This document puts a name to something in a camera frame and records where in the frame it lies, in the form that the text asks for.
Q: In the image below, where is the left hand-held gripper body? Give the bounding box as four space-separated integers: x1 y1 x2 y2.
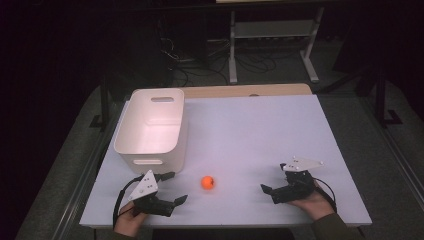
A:
127 169 176 218

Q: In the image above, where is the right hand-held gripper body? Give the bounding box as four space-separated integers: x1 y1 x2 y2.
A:
271 156 325 205

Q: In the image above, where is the orange ball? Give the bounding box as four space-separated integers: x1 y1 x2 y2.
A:
200 175 216 191

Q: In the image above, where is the white plastic bin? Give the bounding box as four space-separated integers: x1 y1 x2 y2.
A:
113 87 189 176

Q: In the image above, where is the person's right hand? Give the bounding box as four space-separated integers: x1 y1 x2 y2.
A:
287 189 336 222

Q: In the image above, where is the person's left hand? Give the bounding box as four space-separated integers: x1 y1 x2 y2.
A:
113 201 148 239

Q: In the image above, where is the white board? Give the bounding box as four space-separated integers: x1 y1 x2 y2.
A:
79 94 373 230

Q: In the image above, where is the black metal stand leg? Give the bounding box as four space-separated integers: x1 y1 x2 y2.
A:
89 74 112 130
374 64 404 129

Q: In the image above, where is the white metal stand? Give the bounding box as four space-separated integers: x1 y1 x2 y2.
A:
227 6 325 85

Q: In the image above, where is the left hand-held gripper black cable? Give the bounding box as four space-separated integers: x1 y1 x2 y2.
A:
112 175 145 229

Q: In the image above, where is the hand-held gripper black cable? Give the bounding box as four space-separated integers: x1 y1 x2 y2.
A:
112 175 145 229
313 177 338 214

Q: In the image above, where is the right hand-held gripper black cable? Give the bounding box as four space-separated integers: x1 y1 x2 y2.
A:
313 177 338 214

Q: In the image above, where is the black cables bundle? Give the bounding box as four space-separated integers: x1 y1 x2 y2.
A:
156 19 278 88

